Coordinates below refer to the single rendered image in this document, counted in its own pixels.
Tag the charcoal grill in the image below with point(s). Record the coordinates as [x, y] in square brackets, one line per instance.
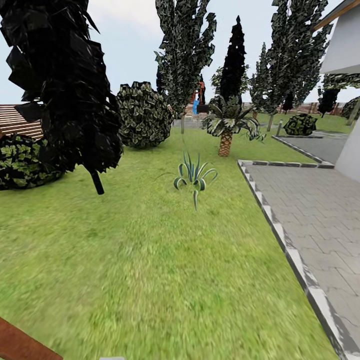
[203, 108]

